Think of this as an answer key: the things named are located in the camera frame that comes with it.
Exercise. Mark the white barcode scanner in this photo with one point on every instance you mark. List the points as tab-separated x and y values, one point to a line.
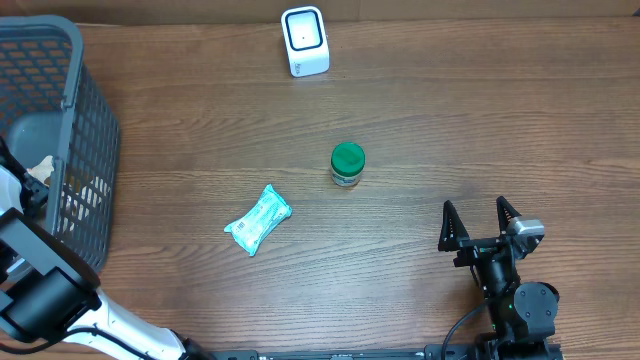
305	40

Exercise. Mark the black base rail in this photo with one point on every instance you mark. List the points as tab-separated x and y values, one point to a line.
350	355

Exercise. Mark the green lid jar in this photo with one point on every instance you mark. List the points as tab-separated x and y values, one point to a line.
347	163

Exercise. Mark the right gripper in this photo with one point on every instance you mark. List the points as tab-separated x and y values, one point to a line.
454	235

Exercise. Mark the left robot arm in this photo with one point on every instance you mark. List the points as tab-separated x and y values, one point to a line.
60	299

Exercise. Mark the teal tissue pack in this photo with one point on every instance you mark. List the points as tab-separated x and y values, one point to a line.
250	230

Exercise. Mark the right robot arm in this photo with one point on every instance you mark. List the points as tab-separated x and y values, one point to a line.
522	314

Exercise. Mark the grey plastic mesh basket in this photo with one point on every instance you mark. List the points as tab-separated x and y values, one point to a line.
51	108

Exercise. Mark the beige brown snack bag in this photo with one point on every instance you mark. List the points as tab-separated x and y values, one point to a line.
43	171

